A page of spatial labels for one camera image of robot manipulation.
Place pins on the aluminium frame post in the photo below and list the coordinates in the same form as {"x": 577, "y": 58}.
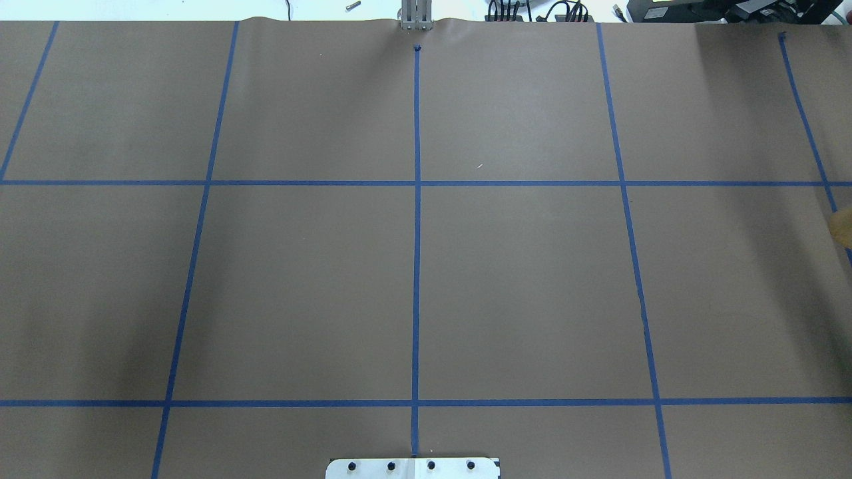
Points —
{"x": 416, "y": 15}

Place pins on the bamboo cup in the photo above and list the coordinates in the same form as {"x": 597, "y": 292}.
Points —
{"x": 840, "y": 227}

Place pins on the white metal base plate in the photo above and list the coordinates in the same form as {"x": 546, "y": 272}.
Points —
{"x": 413, "y": 468}

